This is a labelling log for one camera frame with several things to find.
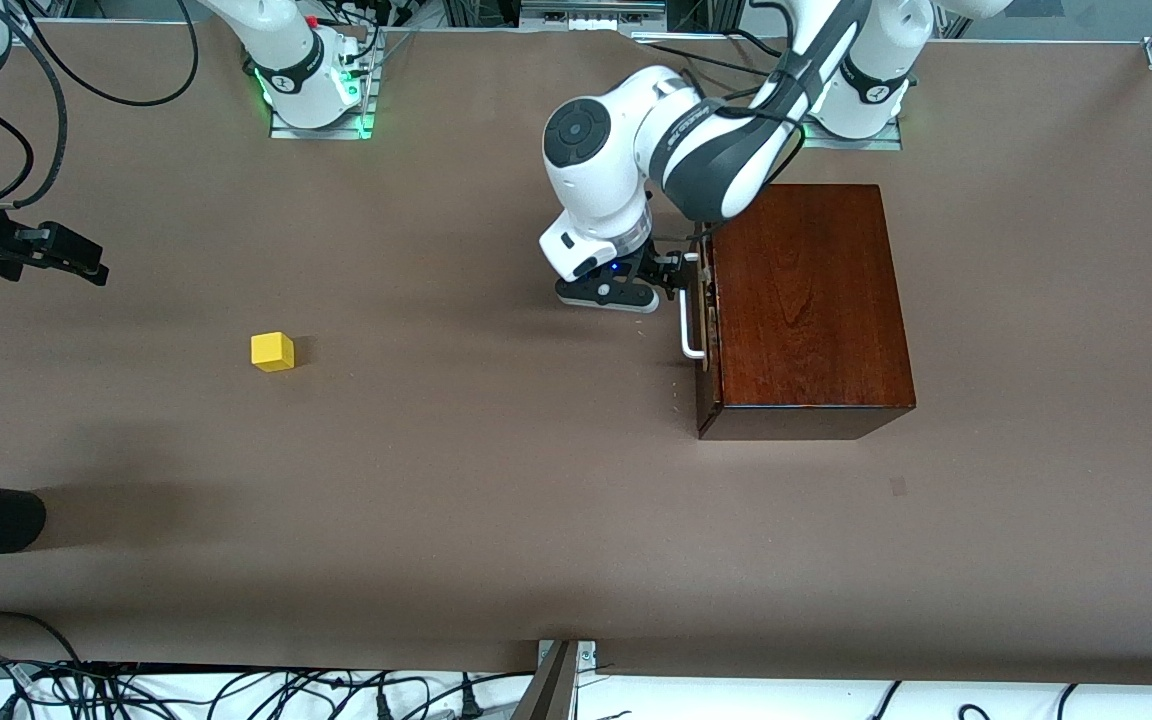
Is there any wooden drawer with white handle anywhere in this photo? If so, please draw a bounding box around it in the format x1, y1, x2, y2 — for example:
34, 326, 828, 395
678, 230, 724, 401

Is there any yellow cube block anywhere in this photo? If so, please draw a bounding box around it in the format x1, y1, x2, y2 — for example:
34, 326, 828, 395
250, 331, 296, 374

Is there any dark brown wooden cabinet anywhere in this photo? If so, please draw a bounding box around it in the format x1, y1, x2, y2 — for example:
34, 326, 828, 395
694, 183, 917, 441

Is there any brown table cover sheet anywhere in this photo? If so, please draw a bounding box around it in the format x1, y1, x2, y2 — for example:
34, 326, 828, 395
0, 20, 1152, 686

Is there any black looping cable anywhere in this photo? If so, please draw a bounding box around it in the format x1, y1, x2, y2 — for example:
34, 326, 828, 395
21, 0, 201, 106

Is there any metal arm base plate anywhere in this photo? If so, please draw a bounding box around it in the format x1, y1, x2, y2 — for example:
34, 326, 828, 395
802, 115, 904, 151
269, 28, 379, 141

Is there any black arching floor cable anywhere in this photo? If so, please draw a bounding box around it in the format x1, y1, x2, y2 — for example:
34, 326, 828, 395
0, 610, 87, 666

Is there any metal bracket with dark bar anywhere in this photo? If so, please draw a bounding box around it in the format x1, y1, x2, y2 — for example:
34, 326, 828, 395
511, 638, 597, 720

